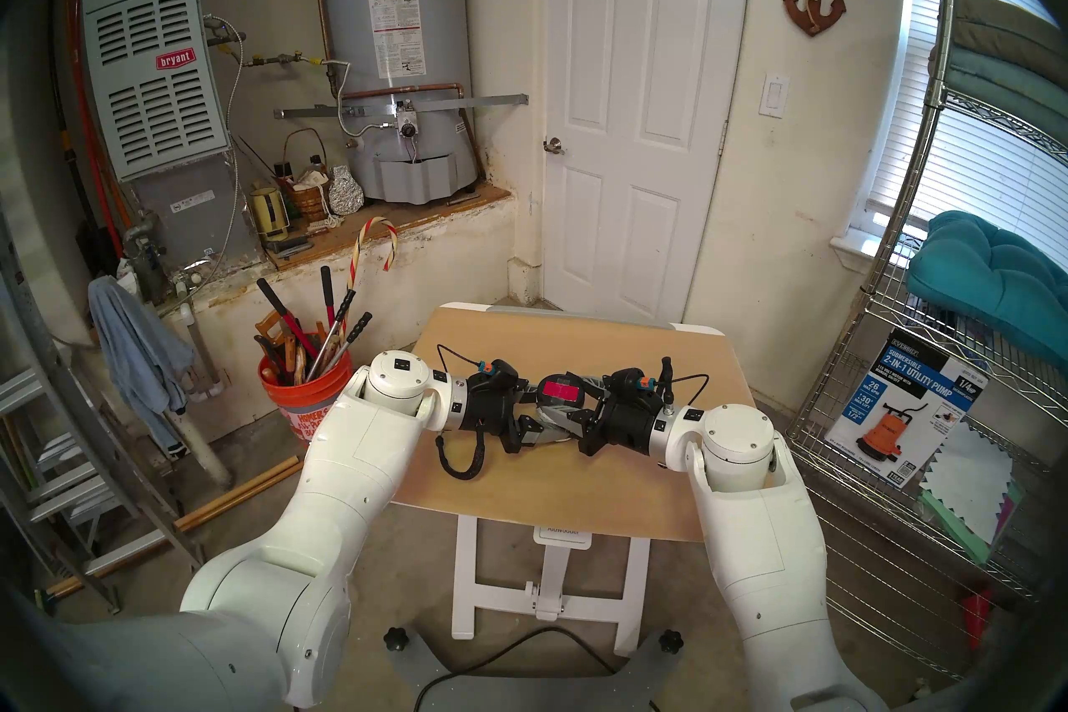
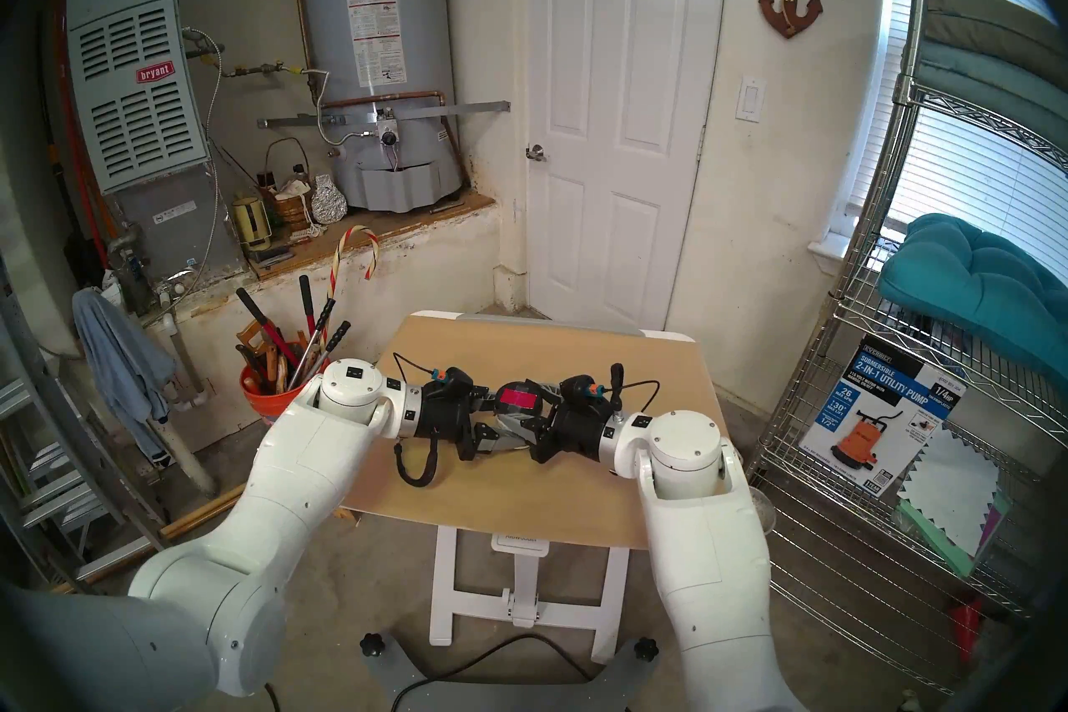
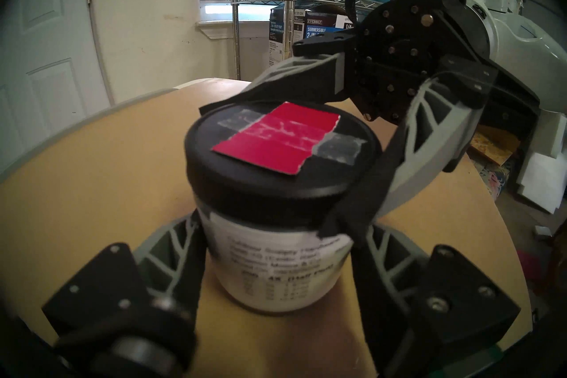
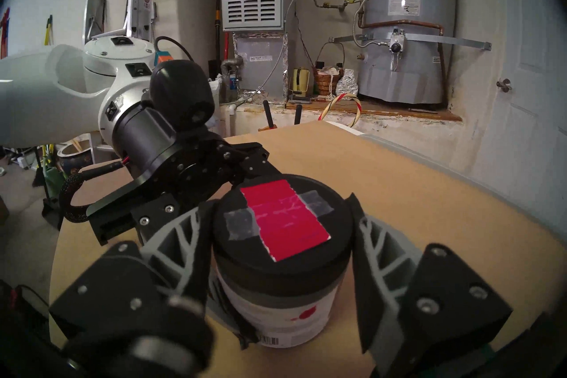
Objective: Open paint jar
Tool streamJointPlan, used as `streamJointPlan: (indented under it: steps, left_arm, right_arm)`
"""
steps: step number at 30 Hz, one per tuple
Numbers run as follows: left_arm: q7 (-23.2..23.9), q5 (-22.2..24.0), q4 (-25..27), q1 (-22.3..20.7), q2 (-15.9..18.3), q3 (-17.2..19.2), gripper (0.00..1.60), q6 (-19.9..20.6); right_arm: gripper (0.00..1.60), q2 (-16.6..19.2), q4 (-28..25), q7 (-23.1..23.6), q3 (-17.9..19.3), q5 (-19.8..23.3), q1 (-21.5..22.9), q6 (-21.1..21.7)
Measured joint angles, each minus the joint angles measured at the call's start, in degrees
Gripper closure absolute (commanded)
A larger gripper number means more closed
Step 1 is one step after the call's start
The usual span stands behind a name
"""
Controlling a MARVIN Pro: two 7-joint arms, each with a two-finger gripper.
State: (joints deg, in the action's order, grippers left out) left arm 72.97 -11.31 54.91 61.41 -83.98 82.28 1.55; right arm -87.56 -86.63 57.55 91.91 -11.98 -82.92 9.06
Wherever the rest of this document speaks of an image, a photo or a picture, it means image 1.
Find white panel door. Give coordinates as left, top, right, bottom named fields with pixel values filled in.
left=542, top=0, right=756, bottom=326

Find grey Bryant furnace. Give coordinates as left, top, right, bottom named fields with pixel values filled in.
left=81, top=0, right=259, bottom=269

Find black floor cable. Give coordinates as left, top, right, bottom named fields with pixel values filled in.
left=413, top=625, right=620, bottom=712

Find teal tufted cushion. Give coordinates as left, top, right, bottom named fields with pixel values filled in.
left=907, top=210, right=1068, bottom=369

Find silver shaft black grip shears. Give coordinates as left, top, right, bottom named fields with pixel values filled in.
left=310, top=288, right=374, bottom=382

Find wooden handle hand saw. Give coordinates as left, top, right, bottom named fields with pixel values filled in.
left=254, top=310, right=293, bottom=377

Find wicker basket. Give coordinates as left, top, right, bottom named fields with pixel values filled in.
left=282, top=128, right=330, bottom=223

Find aluminium ladder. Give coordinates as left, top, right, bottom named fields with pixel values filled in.
left=0, top=201, right=205, bottom=611

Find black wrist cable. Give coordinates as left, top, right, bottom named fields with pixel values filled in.
left=434, top=343, right=489, bottom=482
left=659, top=357, right=712, bottom=408

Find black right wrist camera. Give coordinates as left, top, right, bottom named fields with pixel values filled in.
left=609, top=367, right=660, bottom=403

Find red yellow striped hoop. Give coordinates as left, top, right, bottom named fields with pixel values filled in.
left=346, top=218, right=400, bottom=302

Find utility pump box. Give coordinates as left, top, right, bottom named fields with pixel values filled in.
left=832, top=328, right=988, bottom=489

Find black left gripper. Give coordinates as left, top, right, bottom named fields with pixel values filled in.
left=467, top=381, right=577, bottom=455

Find orange bucket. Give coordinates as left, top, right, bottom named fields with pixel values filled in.
left=259, top=358, right=355, bottom=443

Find chrome wire shelf rack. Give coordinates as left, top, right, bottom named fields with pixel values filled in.
left=788, top=0, right=1068, bottom=686

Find white window blind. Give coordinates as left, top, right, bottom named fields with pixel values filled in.
left=868, top=0, right=1068, bottom=269

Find yellow metal can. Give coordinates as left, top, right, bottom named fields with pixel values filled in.
left=250, top=186, right=290, bottom=240

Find wooden pole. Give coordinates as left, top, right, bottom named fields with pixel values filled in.
left=46, top=456, right=301, bottom=599

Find small red plastic item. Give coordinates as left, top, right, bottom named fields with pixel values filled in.
left=960, top=584, right=995, bottom=649

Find blue hanging cloth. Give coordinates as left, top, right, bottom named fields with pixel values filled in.
left=88, top=275, right=195, bottom=454

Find white zigzag edged paper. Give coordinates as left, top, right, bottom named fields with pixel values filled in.
left=920, top=423, right=1015, bottom=544

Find black jar lid red tape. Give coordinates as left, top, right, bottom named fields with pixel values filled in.
left=538, top=372, right=585, bottom=411

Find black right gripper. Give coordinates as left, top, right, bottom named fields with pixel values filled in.
left=538, top=377, right=664, bottom=457

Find grey water heater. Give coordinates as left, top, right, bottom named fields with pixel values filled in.
left=317, top=0, right=481, bottom=204

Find foil wrapped bundle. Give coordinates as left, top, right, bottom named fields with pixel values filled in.
left=328, top=166, right=365, bottom=216

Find metal heater strap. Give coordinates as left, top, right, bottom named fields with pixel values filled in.
left=274, top=93, right=530, bottom=121

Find grey-green folded cushion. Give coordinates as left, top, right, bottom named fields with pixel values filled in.
left=929, top=45, right=1068, bottom=144

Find olive folded cushion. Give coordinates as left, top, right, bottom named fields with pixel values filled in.
left=951, top=0, right=1068, bottom=65

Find white PVC pipe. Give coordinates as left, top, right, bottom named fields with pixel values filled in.
left=167, top=297, right=234, bottom=490

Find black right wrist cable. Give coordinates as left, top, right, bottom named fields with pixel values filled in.
left=659, top=357, right=712, bottom=408

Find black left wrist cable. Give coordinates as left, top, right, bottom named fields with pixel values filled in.
left=434, top=343, right=489, bottom=482

